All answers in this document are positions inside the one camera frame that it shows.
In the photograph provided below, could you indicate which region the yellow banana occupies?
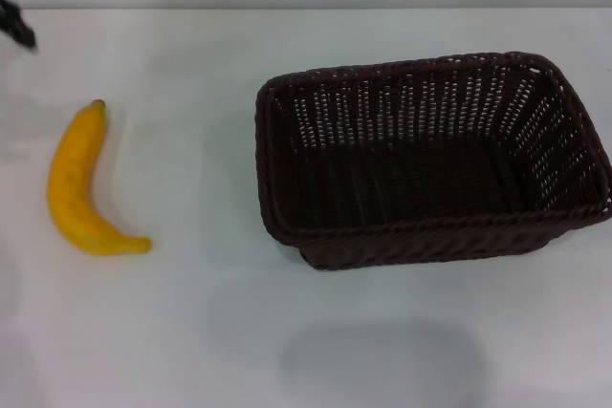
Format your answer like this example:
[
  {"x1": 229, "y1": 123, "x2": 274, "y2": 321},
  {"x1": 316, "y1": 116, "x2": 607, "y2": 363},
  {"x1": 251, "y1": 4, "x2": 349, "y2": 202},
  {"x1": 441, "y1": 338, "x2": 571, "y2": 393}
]
[{"x1": 46, "y1": 98, "x2": 153, "y2": 256}]

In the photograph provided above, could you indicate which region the dark brown woven basket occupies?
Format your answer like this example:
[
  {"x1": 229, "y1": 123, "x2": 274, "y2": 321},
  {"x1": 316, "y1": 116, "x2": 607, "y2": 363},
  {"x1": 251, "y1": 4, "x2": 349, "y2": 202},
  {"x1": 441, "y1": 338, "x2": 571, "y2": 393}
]
[{"x1": 254, "y1": 50, "x2": 612, "y2": 271}]

